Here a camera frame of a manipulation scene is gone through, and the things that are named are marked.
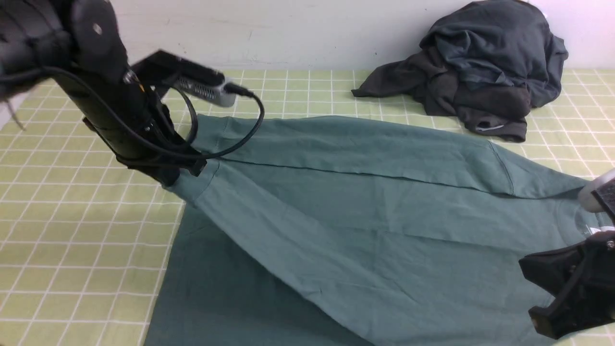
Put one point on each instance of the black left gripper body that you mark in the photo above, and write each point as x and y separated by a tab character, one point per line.
131	119

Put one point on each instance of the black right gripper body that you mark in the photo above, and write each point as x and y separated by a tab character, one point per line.
581	278

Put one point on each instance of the green long-sleeved shirt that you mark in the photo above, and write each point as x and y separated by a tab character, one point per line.
338	231

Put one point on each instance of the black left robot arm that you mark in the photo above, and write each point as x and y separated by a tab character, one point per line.
77	43

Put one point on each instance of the green checkered tablecloth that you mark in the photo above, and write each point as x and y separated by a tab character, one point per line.
85	242

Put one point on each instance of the dark grey crumpled garment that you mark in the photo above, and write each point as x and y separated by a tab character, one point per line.
487	64

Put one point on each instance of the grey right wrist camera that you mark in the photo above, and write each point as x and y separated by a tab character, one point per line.
598	196

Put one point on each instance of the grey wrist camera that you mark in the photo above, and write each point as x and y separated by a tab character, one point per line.
598	196
204	86

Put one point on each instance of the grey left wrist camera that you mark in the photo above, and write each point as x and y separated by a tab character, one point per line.
204	86

